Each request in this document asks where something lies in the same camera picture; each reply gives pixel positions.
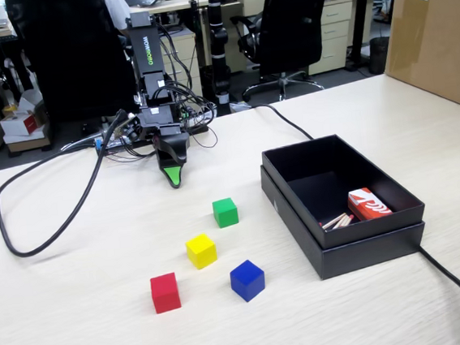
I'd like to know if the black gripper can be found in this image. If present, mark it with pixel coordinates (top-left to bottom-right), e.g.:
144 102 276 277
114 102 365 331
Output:
137 101 196 193

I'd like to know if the green cube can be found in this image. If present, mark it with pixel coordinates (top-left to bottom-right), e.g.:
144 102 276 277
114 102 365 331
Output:
211 196 241 230

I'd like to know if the yellow cube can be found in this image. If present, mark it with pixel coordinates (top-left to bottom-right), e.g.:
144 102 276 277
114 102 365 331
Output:
184 232 219 271

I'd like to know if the red cube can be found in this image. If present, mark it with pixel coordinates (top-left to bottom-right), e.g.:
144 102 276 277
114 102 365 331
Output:
148 271 183 315

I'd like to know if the blue cube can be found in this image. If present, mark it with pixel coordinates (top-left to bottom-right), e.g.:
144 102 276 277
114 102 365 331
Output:
228 257 268 304

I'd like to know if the motor controller circuit board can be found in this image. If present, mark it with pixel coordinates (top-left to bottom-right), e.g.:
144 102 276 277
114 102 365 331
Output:
92 133 110 153

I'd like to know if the black segmented stand pole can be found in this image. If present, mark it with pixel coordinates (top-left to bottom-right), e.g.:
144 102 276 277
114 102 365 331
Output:
204 0 237 116

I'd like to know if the black solid-back office chair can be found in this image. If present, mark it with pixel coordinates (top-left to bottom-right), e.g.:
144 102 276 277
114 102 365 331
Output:
4 0 142 128

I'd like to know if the black open box tray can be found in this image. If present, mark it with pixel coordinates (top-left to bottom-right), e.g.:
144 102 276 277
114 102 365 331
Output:
260 125 429 255

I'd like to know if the open white cardboard box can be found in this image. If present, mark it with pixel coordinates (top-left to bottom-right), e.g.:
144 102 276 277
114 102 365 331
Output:
0 88 45 118

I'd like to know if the white red cardboard box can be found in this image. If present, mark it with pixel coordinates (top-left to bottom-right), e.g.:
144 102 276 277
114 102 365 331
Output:
0 108 51 144

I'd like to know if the person in white shirt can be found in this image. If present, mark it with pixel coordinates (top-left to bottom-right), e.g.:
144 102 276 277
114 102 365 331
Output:
103 0 134 32

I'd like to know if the wooden match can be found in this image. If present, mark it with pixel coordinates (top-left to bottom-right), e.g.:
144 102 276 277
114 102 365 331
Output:
319 212 348 230
327 214 353 231
333 214 357 231

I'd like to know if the black mesh office chair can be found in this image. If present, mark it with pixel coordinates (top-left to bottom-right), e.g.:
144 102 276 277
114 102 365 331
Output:
227 0 344 106

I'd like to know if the orange white matchbox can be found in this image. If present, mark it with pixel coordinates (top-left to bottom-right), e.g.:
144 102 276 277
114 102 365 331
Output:
346 185 393 223

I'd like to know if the black box lid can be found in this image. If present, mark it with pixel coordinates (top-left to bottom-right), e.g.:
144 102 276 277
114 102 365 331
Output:
259 149 431 286

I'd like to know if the black waste bin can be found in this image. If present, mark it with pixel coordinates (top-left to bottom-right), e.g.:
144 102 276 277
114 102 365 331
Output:
366 36 393 75

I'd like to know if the beige desk with black legs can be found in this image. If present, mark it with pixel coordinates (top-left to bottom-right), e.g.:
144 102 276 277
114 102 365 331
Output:
178 0 406 88

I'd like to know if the large cardboard box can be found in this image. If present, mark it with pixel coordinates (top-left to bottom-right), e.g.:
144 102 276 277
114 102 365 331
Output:
376 0 460 124

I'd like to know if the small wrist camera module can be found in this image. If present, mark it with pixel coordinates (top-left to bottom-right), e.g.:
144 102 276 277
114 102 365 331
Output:
112 111 144 144

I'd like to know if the thin black wire bundle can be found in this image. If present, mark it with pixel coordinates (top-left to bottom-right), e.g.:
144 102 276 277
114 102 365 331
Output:
146 17 223 154

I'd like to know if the thick black camera cable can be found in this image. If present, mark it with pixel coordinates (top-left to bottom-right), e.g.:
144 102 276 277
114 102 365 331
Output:
0 108 140 261

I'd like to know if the thick black table cable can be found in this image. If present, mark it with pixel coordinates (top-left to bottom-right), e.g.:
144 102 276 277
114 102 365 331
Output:
243 84 460 345

